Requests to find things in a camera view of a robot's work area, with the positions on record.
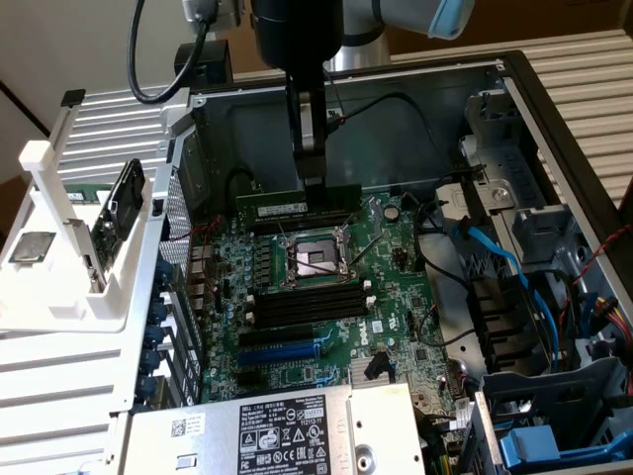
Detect silver CPU chip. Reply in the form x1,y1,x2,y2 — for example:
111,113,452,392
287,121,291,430
9,230,57,264

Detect long black expansion slot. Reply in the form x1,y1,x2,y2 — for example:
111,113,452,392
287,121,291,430
238,324,317,349

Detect silver power supply unit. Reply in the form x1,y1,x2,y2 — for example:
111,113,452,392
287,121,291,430
118,381,427,475

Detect green RAM stick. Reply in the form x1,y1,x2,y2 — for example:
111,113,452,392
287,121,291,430
235,183,364,223
61,183,114,204

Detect white plastic parts rack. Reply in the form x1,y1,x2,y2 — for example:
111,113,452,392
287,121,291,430
0,87,167,335

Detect flat blue disk wire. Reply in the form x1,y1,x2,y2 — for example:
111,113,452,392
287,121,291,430
443,216,563,370

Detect silver rear port block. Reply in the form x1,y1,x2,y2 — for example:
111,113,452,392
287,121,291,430
186,244,217,321

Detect black wire with plug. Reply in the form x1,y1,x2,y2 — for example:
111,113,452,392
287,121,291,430
324,71,489,179

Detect grey metal disk bay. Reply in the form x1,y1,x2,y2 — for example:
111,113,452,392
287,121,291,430
457,88,575,258

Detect long blue expansion slot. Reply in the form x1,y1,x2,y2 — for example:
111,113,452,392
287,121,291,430
235,341,320,368

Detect printed cardboard box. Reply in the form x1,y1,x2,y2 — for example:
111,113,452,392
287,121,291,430
229,24,288,80

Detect black box device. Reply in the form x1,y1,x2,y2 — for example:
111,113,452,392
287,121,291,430
174,41,234,89

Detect plain cardboard box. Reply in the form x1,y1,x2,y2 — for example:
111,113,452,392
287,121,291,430
383,0,633,55

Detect red black twisted wire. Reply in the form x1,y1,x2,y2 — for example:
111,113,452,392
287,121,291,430
161,220,222,244
571,222,633,286

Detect thick black camera cable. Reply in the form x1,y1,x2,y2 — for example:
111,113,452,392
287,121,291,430
127,0,215,106

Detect blue plastic disk bracket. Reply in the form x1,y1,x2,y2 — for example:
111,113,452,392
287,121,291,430
497,425,633,469

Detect black fan shroud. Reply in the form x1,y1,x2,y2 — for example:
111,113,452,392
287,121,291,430
467,274,550,375

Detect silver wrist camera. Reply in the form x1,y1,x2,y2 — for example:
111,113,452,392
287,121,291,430
181,0,244,30

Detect grey slotted disk bay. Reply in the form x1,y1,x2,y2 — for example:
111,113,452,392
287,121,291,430
472,353,633,475

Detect open black PC case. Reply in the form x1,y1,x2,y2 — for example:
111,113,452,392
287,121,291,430
116,48,633,475

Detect red yellow power wires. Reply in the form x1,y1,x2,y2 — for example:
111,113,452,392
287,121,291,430
590,294,633,362

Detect CPU socket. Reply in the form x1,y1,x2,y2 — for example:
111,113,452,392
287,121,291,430
280,226,358,289

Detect black disk drive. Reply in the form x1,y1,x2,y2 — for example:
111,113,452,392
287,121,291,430
106,157,147,239

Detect silver finned heatsink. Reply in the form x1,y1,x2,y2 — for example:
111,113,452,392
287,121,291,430
349,356,395,386

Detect black wire plug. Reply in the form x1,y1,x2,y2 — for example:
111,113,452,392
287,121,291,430
366,349,391,381

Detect green graphics card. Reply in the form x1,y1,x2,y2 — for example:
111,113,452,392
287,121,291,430
63,200,129,294

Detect green motherboard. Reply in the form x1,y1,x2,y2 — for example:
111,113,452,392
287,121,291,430
190,190,479,436

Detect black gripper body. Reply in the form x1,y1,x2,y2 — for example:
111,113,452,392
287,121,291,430
249,0,346,76

